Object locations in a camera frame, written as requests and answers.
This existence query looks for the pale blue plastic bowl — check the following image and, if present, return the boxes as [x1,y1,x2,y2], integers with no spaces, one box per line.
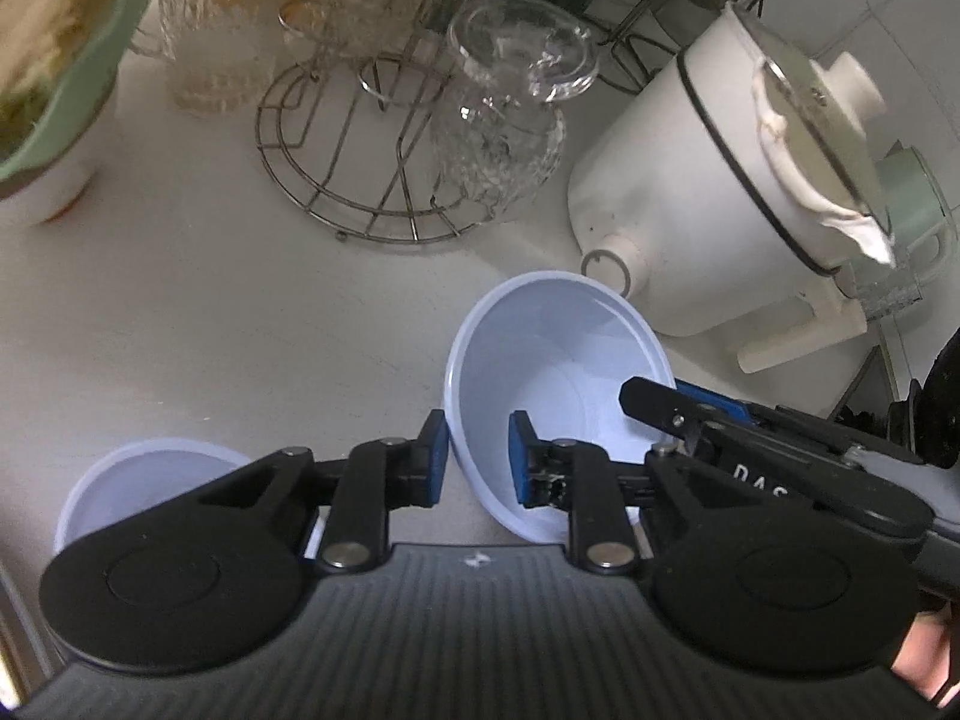
[54,439,323,563]
[444,271,676,545]

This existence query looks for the green bowl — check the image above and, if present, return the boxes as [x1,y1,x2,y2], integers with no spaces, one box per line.
[0,0,157,200]

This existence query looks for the white electric pot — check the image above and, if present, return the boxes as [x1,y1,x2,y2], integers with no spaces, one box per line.
[566,4,901,376]

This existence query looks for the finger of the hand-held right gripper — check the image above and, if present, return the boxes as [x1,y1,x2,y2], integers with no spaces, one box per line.
[619,377,722,458]
[673,381,781,428]

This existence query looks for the textured glass cup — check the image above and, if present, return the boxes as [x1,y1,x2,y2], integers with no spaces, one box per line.
[431,86,567,222]

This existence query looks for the wire cup rack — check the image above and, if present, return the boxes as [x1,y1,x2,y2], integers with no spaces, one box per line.
[255,0,571,245]

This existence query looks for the dried noodles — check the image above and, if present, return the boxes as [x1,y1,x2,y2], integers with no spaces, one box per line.
[0,0,143,158]

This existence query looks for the clear glass cup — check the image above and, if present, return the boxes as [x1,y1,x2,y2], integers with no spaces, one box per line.
[448,0,601,110]

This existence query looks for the plastic jar red lid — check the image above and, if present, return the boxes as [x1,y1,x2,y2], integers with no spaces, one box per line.
[154,0,301,117]

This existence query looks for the person's right hand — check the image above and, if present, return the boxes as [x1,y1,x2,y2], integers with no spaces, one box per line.
[892,611,960,713]

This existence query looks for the glass pot lid white knob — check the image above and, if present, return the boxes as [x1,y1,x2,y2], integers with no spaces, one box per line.
[750,30,901,265]

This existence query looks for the white ceramic bowl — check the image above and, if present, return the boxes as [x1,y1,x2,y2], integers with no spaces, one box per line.
[0,64,121,226]

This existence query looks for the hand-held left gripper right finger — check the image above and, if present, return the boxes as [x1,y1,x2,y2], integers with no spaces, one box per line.
[508,411,751,576]

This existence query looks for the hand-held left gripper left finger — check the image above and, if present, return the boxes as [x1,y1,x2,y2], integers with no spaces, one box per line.
[199,409,451,577]

